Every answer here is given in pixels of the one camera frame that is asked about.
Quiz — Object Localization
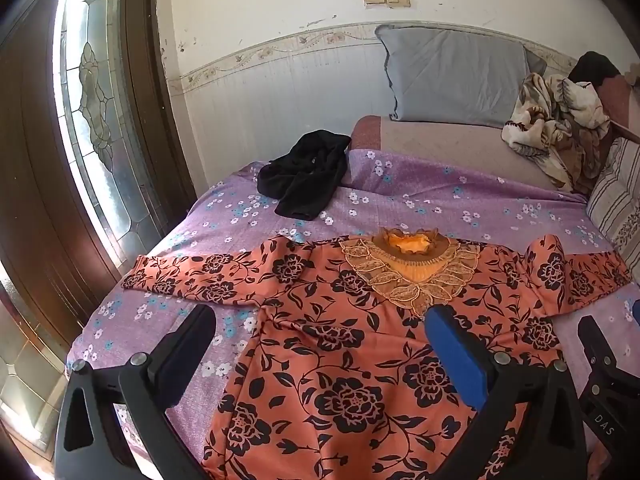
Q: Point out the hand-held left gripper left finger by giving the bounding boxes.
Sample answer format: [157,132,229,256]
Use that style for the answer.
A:
[54,304,217,480]

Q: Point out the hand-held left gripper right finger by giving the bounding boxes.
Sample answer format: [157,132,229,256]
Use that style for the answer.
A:
[424,304,601,480]

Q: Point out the orange floral garment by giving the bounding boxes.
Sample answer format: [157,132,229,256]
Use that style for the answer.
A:
[121,226,632,480]

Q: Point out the striped floral cushion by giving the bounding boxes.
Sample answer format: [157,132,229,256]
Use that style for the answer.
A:
[585,137,640,261]

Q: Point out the purple floral bedsheet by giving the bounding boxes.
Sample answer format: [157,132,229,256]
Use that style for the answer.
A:
[65,149,640,480]

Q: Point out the black cloth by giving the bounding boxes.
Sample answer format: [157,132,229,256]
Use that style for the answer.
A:
[257,130,352,222]

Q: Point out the crumpled floral blanket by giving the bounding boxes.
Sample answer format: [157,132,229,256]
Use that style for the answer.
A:
[501,72,617,196]

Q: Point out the brown mattress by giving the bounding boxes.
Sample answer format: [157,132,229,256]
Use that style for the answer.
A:
[348,115,591,193]

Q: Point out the dark cloth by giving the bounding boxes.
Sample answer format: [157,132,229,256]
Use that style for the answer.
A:
[567,51,623,86]

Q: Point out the grey pillow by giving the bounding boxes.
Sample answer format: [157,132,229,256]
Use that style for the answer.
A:
[375,23,547,129]

